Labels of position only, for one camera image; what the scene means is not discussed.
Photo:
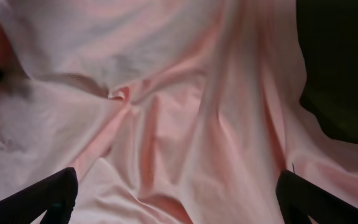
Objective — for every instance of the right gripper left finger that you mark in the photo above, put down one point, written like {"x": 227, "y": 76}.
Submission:
{"x": 53, "y": 198}

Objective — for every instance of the pink t-shirt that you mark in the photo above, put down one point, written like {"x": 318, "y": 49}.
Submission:
{"x": 169, "y": 111}

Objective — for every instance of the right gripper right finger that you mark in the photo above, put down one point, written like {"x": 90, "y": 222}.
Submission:
{"x": 301, "y": 202}

